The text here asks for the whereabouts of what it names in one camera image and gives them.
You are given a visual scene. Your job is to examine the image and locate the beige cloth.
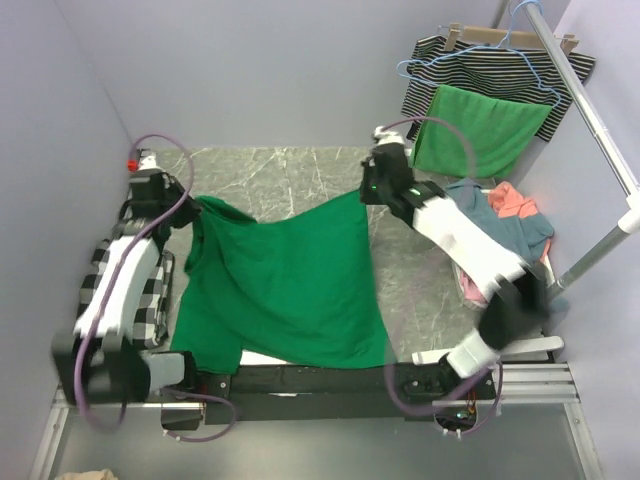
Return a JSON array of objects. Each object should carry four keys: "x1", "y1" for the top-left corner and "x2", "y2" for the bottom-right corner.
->
[{"x1": 54, "y1": 468, "x2": 119, "y2": 480}]

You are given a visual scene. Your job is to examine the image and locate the coral orange garment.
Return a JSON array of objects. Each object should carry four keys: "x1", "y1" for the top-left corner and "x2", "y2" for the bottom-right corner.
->
[{"x1": 488, "y1": 181, "x2": 539, "y2": 218}]

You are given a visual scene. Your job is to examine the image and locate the teal blue garment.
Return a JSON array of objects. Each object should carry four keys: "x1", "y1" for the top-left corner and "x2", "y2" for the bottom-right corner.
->
[{"x1": 445, "y1": 178, "x2": 554, "y2": 263}]

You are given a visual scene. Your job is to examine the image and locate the black white checkered shirt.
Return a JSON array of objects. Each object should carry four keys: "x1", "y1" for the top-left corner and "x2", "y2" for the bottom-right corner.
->
[{"x1": 77, "y1": 239, "x2": 175, "y2": 350}]

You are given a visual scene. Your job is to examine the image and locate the blue wire hanger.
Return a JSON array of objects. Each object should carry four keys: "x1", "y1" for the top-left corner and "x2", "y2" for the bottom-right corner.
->
[{"x1": 396, "y1": 0, "x2": 562, "y2": 107}]

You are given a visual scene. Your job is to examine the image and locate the black white striped shirt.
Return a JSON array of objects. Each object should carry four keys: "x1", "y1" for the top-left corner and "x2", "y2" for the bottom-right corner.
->
[{"x1": 401, "y1": 35, "x2": 572, "y2": 142}]

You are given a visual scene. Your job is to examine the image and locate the pink garment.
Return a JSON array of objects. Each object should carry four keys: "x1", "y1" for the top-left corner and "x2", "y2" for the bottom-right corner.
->
[{"x1": 453, "y1": 264, "x2": 487, "y2": 309}]

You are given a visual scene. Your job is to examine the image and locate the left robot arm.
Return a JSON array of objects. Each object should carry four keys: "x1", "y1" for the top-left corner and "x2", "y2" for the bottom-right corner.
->
[{"x1": 51, "y1": 166, "x2": 200, "y2": 410}]

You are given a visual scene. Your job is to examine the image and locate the wooden clip hanger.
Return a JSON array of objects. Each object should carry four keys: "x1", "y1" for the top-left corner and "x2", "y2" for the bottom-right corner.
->
[{"x1": 437, "y1": 21, "x2": 581, "y2": 55}]

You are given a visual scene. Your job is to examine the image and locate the green t-shirt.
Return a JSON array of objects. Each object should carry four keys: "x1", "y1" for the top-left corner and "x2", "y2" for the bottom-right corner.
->
[{"x1": 170, "y1": 191, "x2": 392, "y2": 374}]

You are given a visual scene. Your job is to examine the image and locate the aluminium rail frame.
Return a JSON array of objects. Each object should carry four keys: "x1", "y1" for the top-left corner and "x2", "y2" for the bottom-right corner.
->
[{"x1": 30, "y1": 362, "x2": 602, "y2": 479}]

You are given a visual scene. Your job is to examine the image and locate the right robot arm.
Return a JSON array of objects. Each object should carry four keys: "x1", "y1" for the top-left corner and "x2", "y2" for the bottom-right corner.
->
[{"x1": 360, "y1": 143, "x2": 551, "y2": 399}]

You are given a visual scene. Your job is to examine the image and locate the green towel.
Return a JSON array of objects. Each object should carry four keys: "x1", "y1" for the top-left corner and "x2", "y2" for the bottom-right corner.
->
[{"x1": 411, "y1": 85, "x2": 551, "y2": 178}]

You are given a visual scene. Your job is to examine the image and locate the black base beam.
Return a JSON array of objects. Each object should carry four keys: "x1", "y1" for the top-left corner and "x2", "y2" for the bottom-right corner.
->
[{"x1": 197, "y1": 363, "x2": 497, "y2": 425}]

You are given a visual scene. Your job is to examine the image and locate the silver clothes rack pole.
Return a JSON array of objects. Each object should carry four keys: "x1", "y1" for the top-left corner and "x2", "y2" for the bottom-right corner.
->
[{"x1": 521, "y1": 1, "x2": 639, "y2": 287}]

